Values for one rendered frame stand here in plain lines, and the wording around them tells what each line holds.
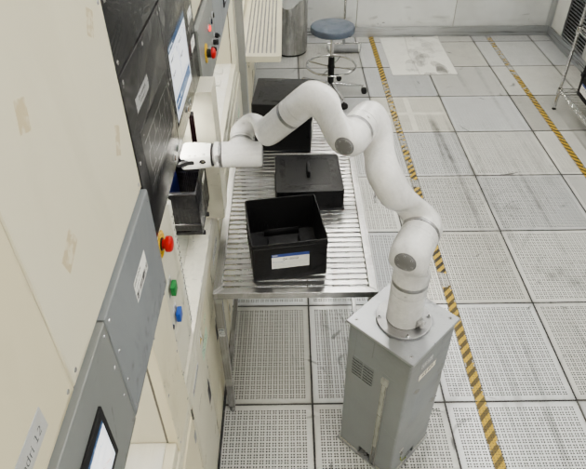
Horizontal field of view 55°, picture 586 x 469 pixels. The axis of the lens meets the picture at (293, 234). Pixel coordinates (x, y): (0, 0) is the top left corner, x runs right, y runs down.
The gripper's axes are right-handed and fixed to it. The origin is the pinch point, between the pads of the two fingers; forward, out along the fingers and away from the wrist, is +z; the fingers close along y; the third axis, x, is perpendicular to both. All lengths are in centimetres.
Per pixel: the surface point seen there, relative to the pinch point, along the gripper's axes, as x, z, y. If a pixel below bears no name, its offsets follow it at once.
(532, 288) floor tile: -125, -172, 59
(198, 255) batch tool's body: -38.1, -7.0, -6.7
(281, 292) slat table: -49, -37, -15
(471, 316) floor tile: -125, -133, 40
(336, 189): -39, -59, 34
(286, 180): -39, -38, 41
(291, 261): -41, -41, -8
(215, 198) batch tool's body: -28.3, -11.9, 14.4
